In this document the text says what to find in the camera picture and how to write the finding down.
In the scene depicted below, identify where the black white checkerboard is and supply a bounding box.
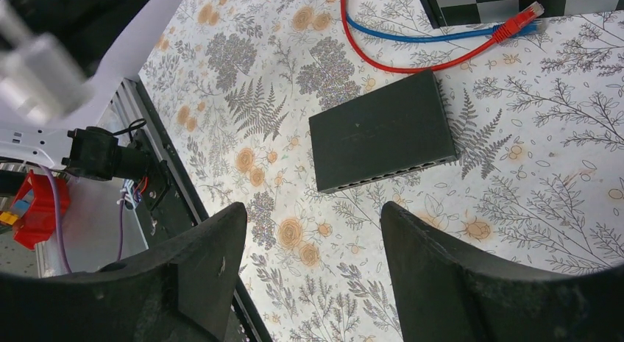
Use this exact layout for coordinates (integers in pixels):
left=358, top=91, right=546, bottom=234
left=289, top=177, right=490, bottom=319
left=420, top=0, right=623, bottom=28

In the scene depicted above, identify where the black network switch box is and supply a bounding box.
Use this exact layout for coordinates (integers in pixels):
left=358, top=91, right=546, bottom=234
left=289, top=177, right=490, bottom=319
left=309, top=70, right=458, bottom=194

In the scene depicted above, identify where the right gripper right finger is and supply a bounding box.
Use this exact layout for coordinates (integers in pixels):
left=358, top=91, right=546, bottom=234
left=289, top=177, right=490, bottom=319
left=380, top=202, right=623, bottom=341

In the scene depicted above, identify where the red ethernet cable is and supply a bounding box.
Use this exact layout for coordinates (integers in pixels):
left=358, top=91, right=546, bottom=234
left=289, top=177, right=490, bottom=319
left=340, top=0, right=546, bottom=75

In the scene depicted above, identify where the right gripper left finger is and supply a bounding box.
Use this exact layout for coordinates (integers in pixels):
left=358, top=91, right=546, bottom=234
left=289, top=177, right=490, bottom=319
left=1, top=202, right=247, bottom=341

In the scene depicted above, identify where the red plastic bin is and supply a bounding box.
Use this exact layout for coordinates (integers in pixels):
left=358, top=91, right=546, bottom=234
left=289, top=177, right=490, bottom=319
left=1, top=171, right=56, bottom=250

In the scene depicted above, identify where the blue ethernet cable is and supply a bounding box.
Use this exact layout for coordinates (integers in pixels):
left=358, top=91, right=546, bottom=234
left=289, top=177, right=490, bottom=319
left=344, top=13, right=547, bottom=44

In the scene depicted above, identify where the floral patterned table mat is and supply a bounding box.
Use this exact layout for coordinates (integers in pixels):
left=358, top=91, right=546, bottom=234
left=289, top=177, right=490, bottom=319
left=140, top=0, right=623, bottom=341

